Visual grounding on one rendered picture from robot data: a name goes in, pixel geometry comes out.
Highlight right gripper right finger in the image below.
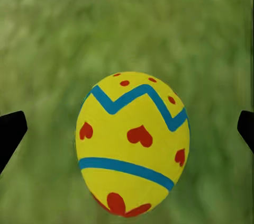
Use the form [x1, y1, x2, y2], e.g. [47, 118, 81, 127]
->
[237, 110, 254, 153]

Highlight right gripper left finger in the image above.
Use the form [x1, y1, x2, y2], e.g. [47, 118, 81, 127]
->
[0, 111, 28, 174]

